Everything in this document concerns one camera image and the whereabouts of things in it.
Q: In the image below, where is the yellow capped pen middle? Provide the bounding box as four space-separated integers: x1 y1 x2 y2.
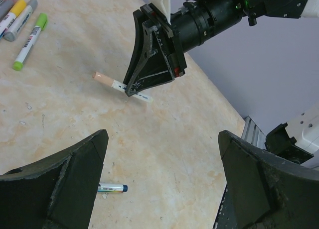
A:
0 0 26 38

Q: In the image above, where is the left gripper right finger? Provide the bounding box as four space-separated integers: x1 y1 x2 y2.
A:
218 130 319 229

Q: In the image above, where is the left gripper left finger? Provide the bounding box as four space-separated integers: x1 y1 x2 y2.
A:
0 129 109 229

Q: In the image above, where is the aluminium frame rail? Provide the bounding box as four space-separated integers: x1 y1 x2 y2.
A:
242 116 266 150

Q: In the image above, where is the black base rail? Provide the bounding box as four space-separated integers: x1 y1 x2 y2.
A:
213 185 238 229

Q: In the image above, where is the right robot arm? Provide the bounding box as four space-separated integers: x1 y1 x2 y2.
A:
124 0 319 96

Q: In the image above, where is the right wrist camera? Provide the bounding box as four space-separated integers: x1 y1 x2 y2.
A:
127 0 172 24

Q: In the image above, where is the light green capped pen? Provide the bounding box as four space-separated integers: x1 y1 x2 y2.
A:
12 13 48 71

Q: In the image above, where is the peach capped pen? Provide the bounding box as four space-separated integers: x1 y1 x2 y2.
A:
92 72 153 103

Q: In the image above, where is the blue capped pen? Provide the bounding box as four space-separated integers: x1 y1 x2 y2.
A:
97 183 128 193

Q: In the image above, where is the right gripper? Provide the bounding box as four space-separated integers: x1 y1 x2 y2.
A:
124 0 244 97

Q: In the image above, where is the grey capped pen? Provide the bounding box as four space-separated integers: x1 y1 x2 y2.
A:
4 0 38 42

